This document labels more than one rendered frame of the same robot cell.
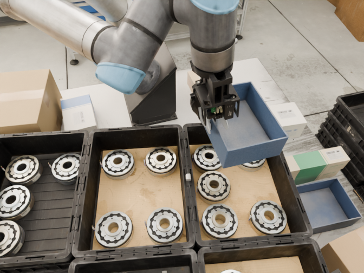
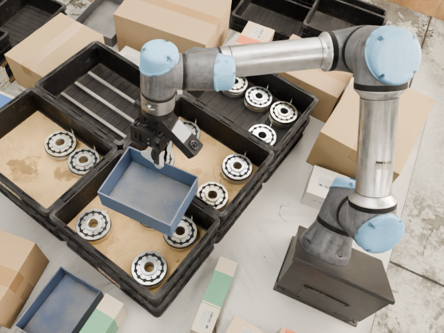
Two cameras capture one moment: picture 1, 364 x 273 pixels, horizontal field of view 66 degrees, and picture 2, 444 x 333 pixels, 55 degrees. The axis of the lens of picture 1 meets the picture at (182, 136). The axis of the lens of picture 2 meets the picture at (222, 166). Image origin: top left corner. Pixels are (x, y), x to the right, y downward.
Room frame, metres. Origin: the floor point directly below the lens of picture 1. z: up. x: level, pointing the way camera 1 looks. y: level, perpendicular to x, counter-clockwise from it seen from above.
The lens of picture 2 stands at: (0.88, -0.46, 2.07)
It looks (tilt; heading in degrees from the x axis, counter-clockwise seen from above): 58 degrees down; 123
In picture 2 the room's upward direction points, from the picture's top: 10 degrees clockwise
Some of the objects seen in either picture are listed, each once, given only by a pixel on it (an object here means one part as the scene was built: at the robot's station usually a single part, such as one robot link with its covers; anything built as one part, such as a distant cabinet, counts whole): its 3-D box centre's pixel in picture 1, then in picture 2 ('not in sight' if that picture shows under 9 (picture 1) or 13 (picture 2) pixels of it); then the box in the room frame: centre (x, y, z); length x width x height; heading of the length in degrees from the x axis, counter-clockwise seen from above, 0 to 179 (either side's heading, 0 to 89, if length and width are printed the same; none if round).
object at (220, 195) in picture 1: (214, 185); not in sight; (0.42, -0.10, 0.86); 0.10 x 0.10 x 0.01
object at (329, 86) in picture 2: not in sight; (309, 78); (0.41, 0.79, 0.78); 0.30 x 0.22 x 0.16; 11
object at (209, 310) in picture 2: not in sight; (214, 296); (0.72, -0.13, 0.73); 0.24 x 0.06 x 0.06; 111
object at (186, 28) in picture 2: not in sight; (174, 26); (-0.18, 0.59, 0.80); 0.40 x 0.30 x 0.20; 21
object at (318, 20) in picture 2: not in sight; (333, 51); (0.24, 1.47, 0.37); 0.40 x 0.30 x 0.45; 16
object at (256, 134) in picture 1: (238, 122); (149, 190); (0.47, -0.14, 1.10); 0.20 x 0.15 x 0.07; 17
